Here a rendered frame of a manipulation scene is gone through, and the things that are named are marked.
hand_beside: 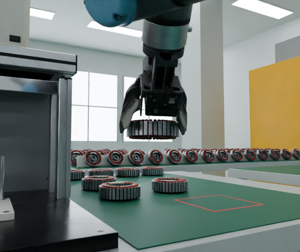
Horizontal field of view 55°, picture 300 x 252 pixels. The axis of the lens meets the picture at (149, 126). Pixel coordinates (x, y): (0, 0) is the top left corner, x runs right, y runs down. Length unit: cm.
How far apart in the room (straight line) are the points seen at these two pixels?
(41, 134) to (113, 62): 701
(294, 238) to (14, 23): 75
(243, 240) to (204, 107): 391
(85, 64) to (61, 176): 690
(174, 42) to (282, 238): 39
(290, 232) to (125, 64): 751
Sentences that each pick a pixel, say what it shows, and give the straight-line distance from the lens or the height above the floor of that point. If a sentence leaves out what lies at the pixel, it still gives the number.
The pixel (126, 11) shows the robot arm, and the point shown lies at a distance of 35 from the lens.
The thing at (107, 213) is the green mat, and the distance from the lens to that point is 64.
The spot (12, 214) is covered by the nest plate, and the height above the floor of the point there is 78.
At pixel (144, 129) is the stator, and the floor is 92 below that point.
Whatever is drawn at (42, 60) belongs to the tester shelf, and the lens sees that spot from 74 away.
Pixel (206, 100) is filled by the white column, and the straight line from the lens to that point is 442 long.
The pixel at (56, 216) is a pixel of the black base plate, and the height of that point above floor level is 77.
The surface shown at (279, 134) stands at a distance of 402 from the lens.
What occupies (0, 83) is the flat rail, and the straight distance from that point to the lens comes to 71.
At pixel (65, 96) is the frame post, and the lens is 73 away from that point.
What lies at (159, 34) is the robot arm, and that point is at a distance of 47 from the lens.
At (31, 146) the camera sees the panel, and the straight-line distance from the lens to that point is 86.
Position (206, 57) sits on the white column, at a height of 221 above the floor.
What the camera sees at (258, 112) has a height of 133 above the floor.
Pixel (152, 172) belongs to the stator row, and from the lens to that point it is 136.
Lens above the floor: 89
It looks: 4 degrees up
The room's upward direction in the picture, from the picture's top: straight up
